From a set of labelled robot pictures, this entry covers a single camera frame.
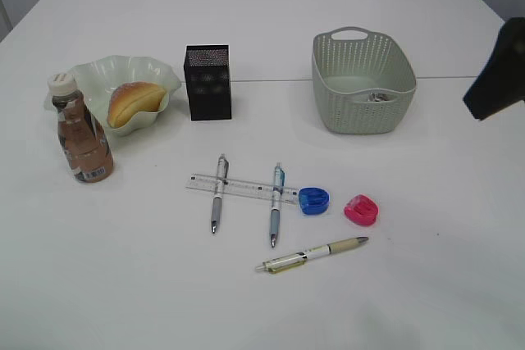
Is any light green woven basket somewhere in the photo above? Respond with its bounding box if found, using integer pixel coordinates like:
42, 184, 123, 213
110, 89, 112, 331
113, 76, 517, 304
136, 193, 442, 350
312, 27, 417, 134

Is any bread bun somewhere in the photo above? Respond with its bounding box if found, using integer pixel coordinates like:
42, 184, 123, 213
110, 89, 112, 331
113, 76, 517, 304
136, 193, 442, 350
107, 81, 167, 129

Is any brown Nescafe coffee bottle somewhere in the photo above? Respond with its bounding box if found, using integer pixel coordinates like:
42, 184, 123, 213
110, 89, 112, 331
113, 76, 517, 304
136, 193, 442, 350
48, 73, 114, 183

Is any blue grip ballpoint pen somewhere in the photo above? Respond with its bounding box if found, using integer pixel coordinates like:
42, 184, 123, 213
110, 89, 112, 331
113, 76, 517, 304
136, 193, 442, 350
269, 162, 285, 248

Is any pink pencil sharpener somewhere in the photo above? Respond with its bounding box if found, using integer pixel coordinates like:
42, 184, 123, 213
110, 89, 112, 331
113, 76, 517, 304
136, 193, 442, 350
344, 194, 379, 227

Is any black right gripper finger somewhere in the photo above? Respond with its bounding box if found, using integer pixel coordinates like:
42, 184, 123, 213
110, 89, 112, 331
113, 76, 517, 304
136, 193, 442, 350
463, 17, 524, 120

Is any black mesh pen holder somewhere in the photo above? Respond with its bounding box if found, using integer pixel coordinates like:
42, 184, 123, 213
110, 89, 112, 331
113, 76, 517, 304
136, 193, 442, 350
184, 45, 232, 121

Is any white beige ballpoint pen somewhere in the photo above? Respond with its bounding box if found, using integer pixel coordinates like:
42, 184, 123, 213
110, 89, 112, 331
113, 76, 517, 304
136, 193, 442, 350
255, 236, 369, 274

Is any pale green wavy plate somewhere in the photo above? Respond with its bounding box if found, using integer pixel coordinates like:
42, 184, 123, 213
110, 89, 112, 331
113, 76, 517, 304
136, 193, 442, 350
67, 55, 181, 137

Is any clear plastic ruler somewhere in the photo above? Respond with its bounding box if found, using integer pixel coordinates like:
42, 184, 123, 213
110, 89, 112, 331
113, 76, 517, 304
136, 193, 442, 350
185, 174, 299, 205

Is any grey grip ballpoint pen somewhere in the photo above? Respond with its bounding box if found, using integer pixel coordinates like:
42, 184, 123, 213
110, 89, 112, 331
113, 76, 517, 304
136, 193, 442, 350
210, 153, 229, 234

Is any paper piece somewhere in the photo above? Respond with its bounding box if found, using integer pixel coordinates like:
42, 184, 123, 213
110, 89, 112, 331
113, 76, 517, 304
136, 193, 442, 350
367, 92, 391, 102

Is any blue pencil sharpener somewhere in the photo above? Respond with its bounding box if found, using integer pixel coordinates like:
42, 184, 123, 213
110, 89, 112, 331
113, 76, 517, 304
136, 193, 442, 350
299, 187, 330, 216

